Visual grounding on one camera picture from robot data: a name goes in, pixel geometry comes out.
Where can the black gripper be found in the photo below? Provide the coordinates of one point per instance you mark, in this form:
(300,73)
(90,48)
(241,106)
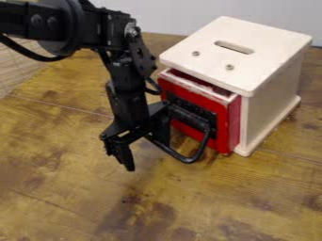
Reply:
(136,120)

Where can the red drawer with black handle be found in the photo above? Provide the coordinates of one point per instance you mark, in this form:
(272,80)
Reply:
(203,111)

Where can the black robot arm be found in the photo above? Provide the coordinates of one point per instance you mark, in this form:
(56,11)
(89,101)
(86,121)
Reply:
(46,30)

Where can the white wooden drawer box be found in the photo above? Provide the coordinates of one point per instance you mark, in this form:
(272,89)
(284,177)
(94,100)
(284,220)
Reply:
(252,60)

